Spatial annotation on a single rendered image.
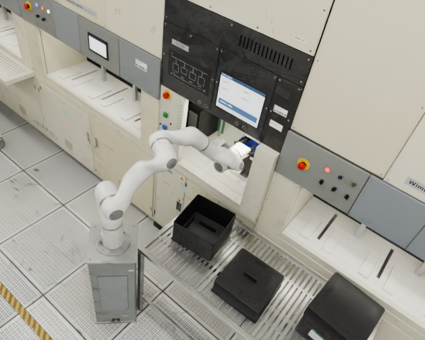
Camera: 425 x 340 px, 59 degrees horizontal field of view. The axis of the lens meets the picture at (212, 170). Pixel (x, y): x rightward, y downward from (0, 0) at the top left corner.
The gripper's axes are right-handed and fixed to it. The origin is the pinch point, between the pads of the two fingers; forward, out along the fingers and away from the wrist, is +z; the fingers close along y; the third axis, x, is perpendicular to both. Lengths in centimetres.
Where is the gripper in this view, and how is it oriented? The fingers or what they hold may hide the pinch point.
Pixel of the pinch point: (249, 144)
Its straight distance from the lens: 237.6
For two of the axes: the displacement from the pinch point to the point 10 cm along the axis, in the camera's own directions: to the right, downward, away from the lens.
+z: 6.2, -4.7, 6.3
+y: 7.7, 5.1, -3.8
